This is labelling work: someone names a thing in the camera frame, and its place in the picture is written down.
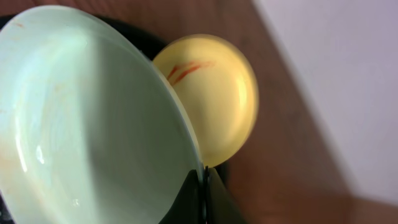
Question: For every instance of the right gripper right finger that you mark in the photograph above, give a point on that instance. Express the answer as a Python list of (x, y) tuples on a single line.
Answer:
[(220, 207)]

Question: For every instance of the pale green plate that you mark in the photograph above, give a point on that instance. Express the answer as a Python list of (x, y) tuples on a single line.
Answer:
[(90, 121)]

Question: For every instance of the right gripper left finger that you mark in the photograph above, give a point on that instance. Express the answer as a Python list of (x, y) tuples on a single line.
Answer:
[(189, 204)]

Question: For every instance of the yellow dirty plate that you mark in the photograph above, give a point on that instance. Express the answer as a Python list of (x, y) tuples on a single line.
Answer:
[(218, 89)]

